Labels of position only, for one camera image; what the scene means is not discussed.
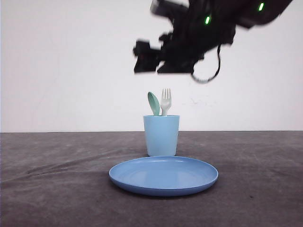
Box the blue plastic plate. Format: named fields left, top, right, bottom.
left=108, top=156, right=219, bottom=197

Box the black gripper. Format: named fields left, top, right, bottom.
left=133, top=0, right=236, bottom=73

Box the grey table cloth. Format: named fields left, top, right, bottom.
left=0, top=131, right=303, bottom=227

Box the mint green plastic spoon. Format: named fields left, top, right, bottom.
left=147, top=91, right=160, bottom=116

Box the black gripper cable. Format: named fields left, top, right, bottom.
left=190, top=44, right=222, bottom=84

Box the white plastic fork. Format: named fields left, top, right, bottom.
left=160, top=88, right=171, bottom=116

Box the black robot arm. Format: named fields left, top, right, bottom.
left=133, top=0, right=290, bottom=73

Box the light blue plastic cup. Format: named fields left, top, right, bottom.
left=143, top=115, right=180, bottom=156

